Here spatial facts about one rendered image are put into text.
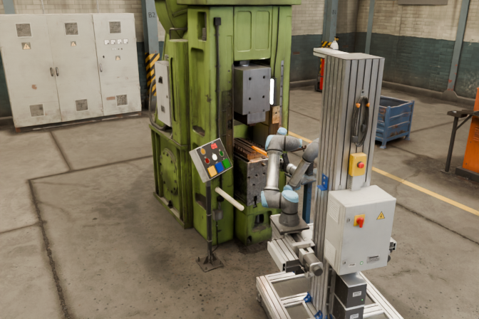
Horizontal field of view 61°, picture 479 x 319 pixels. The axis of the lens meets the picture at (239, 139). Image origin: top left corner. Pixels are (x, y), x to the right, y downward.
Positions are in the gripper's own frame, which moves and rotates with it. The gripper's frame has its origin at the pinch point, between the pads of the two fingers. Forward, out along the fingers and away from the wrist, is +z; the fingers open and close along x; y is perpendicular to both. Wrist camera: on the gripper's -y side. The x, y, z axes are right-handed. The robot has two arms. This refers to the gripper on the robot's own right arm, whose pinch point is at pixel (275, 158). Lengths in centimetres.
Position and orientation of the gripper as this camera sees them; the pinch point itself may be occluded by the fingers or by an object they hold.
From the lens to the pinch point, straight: 361.3
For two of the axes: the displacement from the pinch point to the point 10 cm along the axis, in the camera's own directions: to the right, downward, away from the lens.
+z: -5.3, -2.7, 8.1
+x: 8.5, -1.7, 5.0
